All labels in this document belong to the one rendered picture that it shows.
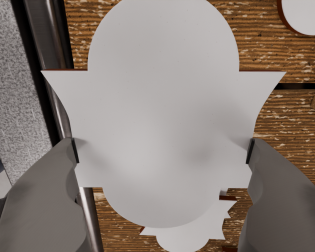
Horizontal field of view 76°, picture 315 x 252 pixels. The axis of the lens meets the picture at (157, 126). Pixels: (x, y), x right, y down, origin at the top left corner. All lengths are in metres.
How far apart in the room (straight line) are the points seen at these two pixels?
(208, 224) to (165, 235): 0.07
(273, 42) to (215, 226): 0.25
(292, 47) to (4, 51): 0.33
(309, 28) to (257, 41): 0.05
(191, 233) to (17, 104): 0.30
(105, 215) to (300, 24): 0.35
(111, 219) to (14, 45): 0.27
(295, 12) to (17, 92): 0.33
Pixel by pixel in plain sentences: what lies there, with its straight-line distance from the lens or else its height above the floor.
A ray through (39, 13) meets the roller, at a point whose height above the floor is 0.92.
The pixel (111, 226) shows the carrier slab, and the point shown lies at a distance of 0.37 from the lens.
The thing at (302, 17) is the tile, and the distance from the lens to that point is 0.26.
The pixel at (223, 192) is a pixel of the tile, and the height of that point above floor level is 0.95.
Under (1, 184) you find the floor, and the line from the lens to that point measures 1.90.
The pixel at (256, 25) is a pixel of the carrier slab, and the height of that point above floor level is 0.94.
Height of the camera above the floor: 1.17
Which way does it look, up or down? 66 degrees down
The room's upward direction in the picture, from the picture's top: 179 degrees counter-clockwise
